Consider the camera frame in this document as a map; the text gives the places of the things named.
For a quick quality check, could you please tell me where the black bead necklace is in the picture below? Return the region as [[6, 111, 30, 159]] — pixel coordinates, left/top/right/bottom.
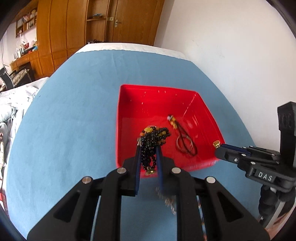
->
[[137, 126, 172, 175]]

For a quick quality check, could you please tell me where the gold pendant charm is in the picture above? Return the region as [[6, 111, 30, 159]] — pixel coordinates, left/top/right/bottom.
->
[[213, 140, 221, 148]]

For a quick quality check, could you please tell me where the silver ring keychain charm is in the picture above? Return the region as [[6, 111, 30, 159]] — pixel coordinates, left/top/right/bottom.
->
[[167, 115, 198, 157]]

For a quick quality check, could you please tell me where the red tin box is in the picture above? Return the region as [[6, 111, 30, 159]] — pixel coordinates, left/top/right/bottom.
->
[[115, 84, 225, 171]]

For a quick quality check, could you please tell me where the blue felt table mat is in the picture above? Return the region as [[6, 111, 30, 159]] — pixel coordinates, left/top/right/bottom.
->
[[6, 50, 254, 236]]

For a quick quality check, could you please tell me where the wooden door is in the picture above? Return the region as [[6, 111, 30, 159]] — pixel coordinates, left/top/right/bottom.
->
[[106, 1, 165, 46]]

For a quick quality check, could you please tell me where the white bed quilt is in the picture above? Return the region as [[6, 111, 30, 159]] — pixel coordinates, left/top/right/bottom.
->
[[1, 77, 49, 180]]

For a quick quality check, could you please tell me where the wooden desk with shelves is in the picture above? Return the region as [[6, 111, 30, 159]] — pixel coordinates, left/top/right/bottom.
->
[[10, 8, 43, 80]]

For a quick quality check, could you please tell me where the black office chair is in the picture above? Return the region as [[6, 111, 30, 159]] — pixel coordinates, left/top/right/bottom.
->
[[1, 67, 32, 92]]

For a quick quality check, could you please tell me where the wooden wardrobe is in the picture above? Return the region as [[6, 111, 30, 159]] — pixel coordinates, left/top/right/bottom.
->
[[37, 0, 112, 76]]

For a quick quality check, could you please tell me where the black handle grip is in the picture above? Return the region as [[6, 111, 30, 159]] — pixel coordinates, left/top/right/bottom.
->
[[258, 185, 295, 228]]

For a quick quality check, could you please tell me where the silver chain necklace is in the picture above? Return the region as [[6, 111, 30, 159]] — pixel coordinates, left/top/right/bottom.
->
[[155, 186, 178, 215]]

